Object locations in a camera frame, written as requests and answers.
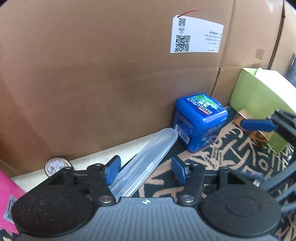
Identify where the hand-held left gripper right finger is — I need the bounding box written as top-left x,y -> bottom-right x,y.
171,156 -> 247,206

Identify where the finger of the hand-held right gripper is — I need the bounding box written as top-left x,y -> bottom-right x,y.
240,118 -> 277,131

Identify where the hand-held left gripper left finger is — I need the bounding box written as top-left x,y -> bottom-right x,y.
46,156 -> 122,206

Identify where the shiny gold box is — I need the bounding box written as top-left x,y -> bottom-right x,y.
233,110 -> 289,154

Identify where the light green shoe box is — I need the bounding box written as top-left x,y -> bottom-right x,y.
229,67 -> 296,118

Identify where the clear plastic tube case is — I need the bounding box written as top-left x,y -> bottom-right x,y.
109,128 -> 178,198

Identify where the clear plastic cup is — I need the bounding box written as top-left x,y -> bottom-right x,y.
45,158 -> 73,178

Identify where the black tan patterned tablecloth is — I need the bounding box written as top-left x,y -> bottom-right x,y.
0,120 -> 296,241

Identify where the blue candy box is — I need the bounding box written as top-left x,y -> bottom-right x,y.
172,94 -> 228,153

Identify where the grey object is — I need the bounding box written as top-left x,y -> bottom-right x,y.
286,54 -> 296,81

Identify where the brown cardboard backdrop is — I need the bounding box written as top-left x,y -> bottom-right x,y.
0,0 -> 296,179

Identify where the pink thermos bottle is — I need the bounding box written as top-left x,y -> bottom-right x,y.
0,170 -> 26,235

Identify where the white shipping label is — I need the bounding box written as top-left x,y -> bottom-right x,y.
170,14 -> 224,54

